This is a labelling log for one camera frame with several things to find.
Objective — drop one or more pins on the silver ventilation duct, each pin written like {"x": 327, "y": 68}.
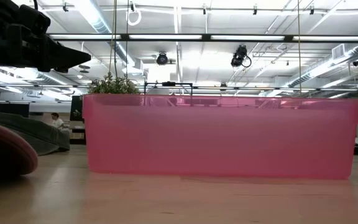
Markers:
{"x": 322, "y": 70}

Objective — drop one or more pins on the black overhead frame bar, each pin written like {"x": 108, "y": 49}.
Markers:
{"x": 207, "y": 38}

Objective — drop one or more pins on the black round ceiling spotlight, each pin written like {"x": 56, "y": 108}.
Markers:
{"x": 162, "y": 58}

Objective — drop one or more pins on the green potted plant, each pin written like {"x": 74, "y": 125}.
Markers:
{"x": 113, "y": 85}

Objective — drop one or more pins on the black standing sign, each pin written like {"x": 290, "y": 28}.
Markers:
{"x": 76, "y": 109}

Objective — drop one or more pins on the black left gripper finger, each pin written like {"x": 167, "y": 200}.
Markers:
{"x": 67, "y": 57}

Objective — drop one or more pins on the pink translucent plastic bin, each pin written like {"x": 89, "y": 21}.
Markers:
{"x": 219, "y": 140}

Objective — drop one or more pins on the white led light strip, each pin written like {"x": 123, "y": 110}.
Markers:
{"x": 165, "y": 37}
{"x": 84, "y": 37}
{"x": 331, "y": 38}
{"x": 247, "y": 37}

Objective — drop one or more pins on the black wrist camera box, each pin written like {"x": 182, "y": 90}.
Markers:
{"x": 34, "y": 20}

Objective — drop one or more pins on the grey baseball cap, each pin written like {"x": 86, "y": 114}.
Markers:
{"x": 39, "y": 135}

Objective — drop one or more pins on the faded red baseball cap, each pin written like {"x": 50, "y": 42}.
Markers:
{"x": 5, "y": 152}

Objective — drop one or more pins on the person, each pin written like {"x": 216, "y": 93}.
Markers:
{"x": 56, "y": 120}

